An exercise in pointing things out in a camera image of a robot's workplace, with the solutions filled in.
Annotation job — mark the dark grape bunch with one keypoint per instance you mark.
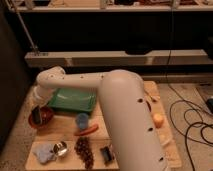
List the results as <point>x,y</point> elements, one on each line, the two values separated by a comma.
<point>84,151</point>

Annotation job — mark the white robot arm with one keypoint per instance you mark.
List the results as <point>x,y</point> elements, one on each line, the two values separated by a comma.
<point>126,115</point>

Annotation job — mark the dark red plate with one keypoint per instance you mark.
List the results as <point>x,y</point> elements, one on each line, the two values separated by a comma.
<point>149,106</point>

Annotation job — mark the metal diagonal rod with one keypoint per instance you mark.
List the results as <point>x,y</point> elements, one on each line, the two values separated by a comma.
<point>33,46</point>

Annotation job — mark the small steel bowl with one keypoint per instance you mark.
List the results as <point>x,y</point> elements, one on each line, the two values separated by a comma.
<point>60,149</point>

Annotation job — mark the red bowl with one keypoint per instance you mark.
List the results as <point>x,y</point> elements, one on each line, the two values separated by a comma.
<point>46,115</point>

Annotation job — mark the wooden board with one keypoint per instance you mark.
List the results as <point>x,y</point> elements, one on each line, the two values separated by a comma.
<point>62,128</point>

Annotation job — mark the orange carrot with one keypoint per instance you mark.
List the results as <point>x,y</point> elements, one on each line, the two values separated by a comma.
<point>87,131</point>

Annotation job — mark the blue plastic cup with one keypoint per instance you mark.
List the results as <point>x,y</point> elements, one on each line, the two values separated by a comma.
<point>82,120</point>

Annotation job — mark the yellow apple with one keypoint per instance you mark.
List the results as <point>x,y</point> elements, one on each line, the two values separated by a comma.
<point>158,120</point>

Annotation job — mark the green rectangular tray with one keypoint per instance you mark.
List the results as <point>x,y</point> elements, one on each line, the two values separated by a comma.
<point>73,100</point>

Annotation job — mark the white shelf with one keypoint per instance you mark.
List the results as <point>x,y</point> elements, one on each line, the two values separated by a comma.
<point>180,8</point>
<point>117,58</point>

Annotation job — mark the small black brush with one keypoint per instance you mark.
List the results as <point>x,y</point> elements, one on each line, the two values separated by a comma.
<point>107,154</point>

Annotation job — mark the white upper shelf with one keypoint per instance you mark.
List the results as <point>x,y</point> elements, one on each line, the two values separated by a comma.
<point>180,8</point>

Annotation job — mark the white lower shelf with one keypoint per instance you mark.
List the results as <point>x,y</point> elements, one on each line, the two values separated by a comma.
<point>117,58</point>

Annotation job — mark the blue cloth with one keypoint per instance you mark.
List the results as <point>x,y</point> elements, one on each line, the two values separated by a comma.
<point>44,153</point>

